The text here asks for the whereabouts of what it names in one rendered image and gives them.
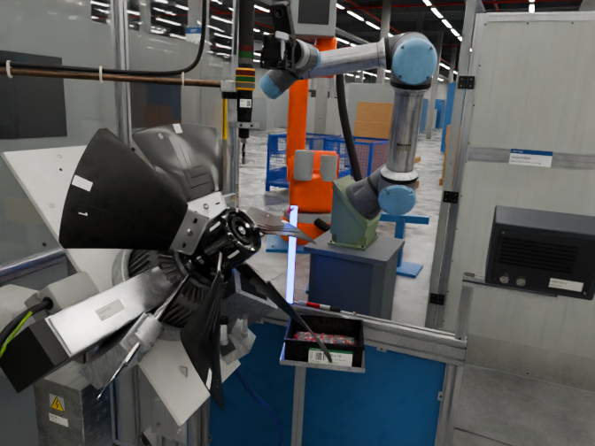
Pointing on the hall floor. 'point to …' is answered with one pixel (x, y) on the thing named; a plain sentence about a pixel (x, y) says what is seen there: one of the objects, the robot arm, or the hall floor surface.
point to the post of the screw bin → (298, 405)
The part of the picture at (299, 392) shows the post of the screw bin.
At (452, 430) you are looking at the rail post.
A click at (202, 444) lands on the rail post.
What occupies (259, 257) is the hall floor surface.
